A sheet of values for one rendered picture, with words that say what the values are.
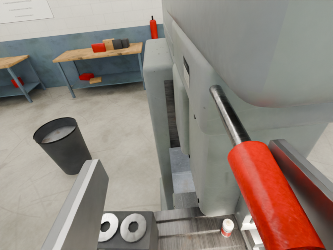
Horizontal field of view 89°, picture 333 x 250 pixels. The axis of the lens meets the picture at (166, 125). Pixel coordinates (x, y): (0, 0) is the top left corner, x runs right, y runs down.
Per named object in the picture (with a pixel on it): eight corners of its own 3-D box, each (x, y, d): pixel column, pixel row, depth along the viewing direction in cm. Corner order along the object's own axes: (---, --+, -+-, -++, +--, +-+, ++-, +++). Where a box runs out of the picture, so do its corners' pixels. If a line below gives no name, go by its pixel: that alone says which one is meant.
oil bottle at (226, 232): (232, 237, 70) (236, 226, 64) (222, 238, 70) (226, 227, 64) (228, 226, 74) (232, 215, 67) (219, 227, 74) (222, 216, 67)
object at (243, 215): (257, 228, 39) (291, 172, 26) (240, 230, 39) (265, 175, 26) (249, 211, 42) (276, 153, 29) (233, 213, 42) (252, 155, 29)
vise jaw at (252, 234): (293, 242, 61) (298, 238, 59) (252, 248, 61) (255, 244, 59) (283, 224, 66) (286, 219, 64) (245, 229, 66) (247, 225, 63)
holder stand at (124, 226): (156, 265, 65) (148, 248, 53) (101, 264, 67) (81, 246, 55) (158, 230, 75) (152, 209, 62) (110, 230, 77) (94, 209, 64)
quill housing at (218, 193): (279, 213, 44) (354, 107, 24) (199, 222, 44) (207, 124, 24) (247, 156, 59) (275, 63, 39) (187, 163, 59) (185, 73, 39)
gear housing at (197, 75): (395, 120, 21) (480, 30, 15) (200, 143, 21) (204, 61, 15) (259, 49, 47) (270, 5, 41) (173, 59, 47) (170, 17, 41)
